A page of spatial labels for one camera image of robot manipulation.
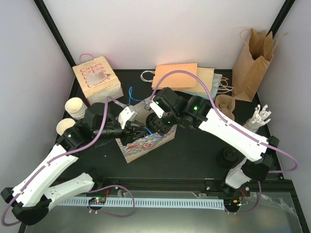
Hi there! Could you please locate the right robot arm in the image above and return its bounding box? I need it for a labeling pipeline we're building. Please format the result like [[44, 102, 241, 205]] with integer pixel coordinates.
[[146, 87, 279, 196]]

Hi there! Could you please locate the tan flat paper bag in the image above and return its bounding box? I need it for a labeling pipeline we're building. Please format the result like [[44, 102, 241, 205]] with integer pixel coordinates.
[[181, 67, 214, 94]]

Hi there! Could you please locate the near paper cup stack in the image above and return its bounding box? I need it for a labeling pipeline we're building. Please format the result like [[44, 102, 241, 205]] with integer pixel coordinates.
[[56, 118, 75, 135]]

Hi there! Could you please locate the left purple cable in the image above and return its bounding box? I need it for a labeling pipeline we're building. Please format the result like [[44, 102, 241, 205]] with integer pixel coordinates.
[[0, 96, 136, 226]]

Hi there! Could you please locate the standing brown paper bag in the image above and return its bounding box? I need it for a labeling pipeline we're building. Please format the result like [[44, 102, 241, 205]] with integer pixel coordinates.
[[232, 29, 286, 102]]

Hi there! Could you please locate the black frame post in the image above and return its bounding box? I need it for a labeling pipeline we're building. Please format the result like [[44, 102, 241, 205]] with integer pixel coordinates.
[[34, 0, 76, 67], [267, 0, 295, 37]]

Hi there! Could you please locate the light blue flat paper bag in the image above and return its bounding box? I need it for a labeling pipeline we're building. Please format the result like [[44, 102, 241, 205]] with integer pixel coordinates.
[[182, 73, 234, 100]]

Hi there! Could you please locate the blue checkered paper bag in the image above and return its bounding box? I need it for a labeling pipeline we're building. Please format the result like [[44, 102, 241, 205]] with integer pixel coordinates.
[[116, 87, 177, 163]]

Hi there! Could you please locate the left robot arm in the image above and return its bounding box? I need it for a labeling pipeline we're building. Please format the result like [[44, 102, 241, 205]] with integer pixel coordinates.
[[0, 103, 148, 226]]

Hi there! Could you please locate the orange flat paper bag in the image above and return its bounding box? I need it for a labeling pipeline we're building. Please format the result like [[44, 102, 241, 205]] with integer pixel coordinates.
[[146, 63, 197, 89]]

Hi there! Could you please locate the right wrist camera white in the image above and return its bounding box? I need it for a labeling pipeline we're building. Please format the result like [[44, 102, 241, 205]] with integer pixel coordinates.
[[150, 101, 165, 118]]

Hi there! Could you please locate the far paper cup stack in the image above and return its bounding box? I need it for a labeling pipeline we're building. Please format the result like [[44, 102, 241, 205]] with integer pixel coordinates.
[[65, 97, 87, 120]]

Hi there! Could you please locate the right black frame post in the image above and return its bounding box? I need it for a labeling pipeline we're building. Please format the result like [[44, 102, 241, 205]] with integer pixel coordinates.
[[267, 0, 295, 37]]

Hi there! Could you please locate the left black frame post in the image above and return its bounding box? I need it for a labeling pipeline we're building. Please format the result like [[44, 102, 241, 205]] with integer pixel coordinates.
[[34, 0, 76, 67]]

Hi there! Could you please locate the Cakes printed paper bag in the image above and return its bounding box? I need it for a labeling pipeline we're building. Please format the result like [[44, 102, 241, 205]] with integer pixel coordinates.
[[72, 56, 123, 105]]

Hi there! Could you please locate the light blue cable duct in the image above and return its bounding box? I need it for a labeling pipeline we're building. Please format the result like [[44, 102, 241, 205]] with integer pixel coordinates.
[[59, 197, 225, 210]]

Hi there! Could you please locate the paper cup stack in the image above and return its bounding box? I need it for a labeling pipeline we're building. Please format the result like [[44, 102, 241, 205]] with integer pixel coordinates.
[[65, 97, 87, 120], [56, 118, 75, 135]]

